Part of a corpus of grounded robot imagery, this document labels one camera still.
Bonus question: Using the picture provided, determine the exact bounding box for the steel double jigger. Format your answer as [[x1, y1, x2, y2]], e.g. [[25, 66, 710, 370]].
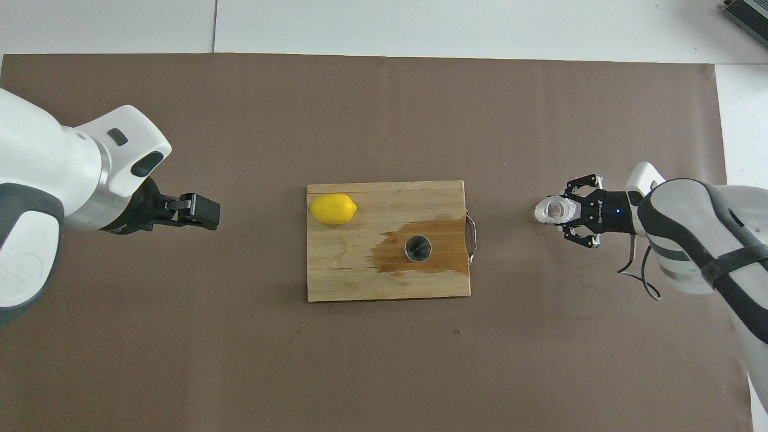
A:
[[404, 235, 433, 263]]

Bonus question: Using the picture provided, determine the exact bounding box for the brown paper table mat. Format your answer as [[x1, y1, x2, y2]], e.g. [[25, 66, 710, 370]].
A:
[[0, 53, 755, 432]]

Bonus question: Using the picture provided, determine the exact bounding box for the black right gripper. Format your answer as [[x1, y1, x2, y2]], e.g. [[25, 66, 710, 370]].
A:
[[560, 174, 638, 250]]

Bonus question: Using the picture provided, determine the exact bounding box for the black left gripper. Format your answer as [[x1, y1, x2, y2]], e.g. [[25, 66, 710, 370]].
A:
[[99, 177, 221, 236]]

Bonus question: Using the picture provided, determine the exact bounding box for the clear faceted glass cup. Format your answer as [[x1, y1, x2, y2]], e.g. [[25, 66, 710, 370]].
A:
[[535, 194, 575, 229]]

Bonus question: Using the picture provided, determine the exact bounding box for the wooden cutting board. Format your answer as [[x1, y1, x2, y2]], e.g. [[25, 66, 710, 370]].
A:
[[306, 180, 479, 302]]

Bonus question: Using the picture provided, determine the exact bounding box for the yellow lemon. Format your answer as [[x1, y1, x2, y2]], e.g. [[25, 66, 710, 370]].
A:
[[309, 193, 359, 226]]

